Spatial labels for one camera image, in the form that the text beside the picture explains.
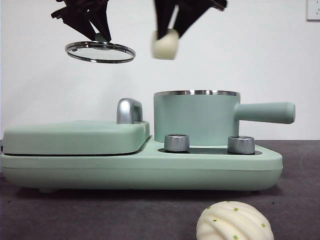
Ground smooth white bun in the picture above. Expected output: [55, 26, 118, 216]
[151, 28, 181, 61]

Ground glass lid with green knob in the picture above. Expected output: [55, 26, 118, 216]
[64, 33, 136, 64]

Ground ridged bun with green dots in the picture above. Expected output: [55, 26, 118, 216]
[195, 200, 275, 240]

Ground green grill cover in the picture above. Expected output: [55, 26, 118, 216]
[2, 120, 151, 156]

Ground silver control knob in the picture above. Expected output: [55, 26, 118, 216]
[226, 135, 256, 155]
[163, 134, 190, 153]

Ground chrome cover handle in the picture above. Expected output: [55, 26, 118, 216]
[116, 98, 144, 125]

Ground green pot with handle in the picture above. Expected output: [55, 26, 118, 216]
[152, 89, 296, 148]

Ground white wall socket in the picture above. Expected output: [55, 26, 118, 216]
[306, 0, 320, 22]

